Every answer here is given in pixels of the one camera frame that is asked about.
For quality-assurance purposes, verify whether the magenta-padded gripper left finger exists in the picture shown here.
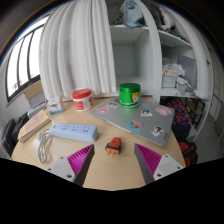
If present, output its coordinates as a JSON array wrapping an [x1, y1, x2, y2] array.
[[44, 143, 96, 187]]

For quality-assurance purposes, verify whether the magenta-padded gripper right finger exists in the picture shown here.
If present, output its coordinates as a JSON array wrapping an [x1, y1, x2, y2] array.
[[133, 143, 184, 185]]

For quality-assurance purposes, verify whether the orange charger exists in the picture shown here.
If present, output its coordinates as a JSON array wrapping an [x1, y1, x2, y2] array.
[[104, 136, 123, 158]]

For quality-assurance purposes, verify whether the red and black backpack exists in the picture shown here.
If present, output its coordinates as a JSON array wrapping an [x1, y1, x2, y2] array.
[[178, 139, 199, 167]]

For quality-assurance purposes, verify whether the light blue power strip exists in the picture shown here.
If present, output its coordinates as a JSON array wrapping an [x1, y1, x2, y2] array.
[[49, 122, 99, 143]]

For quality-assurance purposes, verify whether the yellow and pink book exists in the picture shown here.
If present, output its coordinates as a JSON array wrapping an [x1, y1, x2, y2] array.
[[17, 109, 53, 144]]

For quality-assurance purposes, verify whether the colourful patterned bag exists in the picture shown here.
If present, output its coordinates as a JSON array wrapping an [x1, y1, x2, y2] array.
[[164, 97, 193, 126]]

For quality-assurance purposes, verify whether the silver laptop with stickers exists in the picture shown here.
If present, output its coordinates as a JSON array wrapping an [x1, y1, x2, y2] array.
[[89, 97, 176, 148]]

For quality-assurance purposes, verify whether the black bag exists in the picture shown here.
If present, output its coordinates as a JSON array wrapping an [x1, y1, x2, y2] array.
[[11, 111, 31, 144], [1, 118, 18, 156]]

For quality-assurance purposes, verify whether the silver ribbed suitcase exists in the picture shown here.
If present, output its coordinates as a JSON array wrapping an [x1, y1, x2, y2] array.
[[26, 102, 48, 119]]

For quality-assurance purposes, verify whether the wooden stool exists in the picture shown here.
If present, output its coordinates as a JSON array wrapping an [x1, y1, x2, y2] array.
[[186, 98, 205, 116]]

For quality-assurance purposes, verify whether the red-lidded white jar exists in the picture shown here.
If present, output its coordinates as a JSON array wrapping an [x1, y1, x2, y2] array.
[[71, 88, 95, 112]]

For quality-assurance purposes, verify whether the grey box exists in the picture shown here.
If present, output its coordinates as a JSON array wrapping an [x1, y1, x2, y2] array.
[[28, 91, 46, 108]]

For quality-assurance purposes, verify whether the green round tin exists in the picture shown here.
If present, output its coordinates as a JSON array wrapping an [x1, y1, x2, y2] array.
[[118, 82, 142, 110]]

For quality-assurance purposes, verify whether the brown cardboard box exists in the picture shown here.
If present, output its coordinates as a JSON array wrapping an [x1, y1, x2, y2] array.
[[23, 79, 45, 100]]

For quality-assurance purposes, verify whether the white shelf unit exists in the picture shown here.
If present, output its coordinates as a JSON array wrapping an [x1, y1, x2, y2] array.
[[104, 0, 213, 101]]

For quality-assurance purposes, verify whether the dark-framed window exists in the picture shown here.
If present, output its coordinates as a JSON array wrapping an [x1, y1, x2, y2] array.
[[4, 14, 51, 103]]

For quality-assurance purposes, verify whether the white curtain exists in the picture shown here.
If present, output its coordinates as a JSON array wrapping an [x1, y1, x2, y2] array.
[[38, 0, 118, 101]]

